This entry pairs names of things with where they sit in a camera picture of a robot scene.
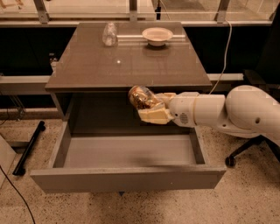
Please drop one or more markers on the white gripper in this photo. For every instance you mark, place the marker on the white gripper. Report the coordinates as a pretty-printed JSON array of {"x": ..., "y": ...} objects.
[{"x": 183, "y": 110}]

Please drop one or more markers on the orange soda can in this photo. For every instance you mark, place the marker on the orange soda can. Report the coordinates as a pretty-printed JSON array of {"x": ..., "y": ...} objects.
[{"x": 142, "y": 98}]

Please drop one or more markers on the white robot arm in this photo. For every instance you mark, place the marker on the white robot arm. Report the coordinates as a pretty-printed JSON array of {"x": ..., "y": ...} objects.
[{"x": 246, "y": 111}]

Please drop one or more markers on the grey cabinet with glossy top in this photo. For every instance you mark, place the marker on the grey cabinet with glossy top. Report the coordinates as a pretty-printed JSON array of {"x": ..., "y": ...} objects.
[{"x": 91, "y": 81}]

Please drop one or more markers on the open grey top drawer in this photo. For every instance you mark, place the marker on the open grey top drawer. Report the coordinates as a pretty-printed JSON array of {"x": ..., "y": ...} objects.
[{"x": 104, "y": 147}]

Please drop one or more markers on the white bowl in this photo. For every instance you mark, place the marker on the white bowl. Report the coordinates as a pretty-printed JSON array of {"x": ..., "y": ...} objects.
[{"x": 157, "y": 36}]

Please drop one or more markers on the black office chair base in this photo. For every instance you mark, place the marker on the black office chair base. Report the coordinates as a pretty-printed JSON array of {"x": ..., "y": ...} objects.
[{"x": 230, "y": 160}]

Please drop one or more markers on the black metal bar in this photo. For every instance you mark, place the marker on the black metal bar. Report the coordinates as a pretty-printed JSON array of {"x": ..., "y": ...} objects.
[{"x": 20, "y": 170}]

